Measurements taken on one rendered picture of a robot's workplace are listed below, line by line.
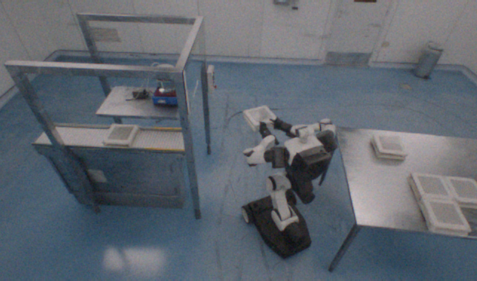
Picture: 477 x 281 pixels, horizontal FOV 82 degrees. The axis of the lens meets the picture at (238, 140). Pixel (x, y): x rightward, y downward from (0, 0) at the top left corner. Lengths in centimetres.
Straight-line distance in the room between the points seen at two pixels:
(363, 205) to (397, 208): 25
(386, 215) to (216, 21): 442
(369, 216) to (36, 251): 302
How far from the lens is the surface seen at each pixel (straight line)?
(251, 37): 566
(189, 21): 274
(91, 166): 296
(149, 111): 216
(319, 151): 201
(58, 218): 357
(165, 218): 315
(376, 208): 235
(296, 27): 567
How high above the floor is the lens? 263
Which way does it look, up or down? 43 degrees down
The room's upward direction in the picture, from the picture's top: 2 degrees clockwise
